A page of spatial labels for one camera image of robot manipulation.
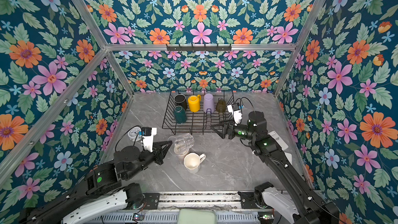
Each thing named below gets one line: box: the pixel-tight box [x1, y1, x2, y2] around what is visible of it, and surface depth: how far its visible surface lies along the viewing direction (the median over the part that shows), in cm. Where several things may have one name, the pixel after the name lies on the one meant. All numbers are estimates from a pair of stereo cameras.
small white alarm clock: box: [127, 126, 142, 142], surface depth 96 cm
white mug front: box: [183, 152, 207, 174], surface depth 80 cm
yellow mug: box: [187, 94, 202, 113], surface depth 103 cm
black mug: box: [173, 93, 188, 110], surface depth 103 cm
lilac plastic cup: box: [203, 93, 216, 114], surface depth 101 cm
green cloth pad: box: [177, 208, 218, 224], surface depth 69 cm
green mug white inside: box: [173, 105, 188, 124], surface depth 98 cm
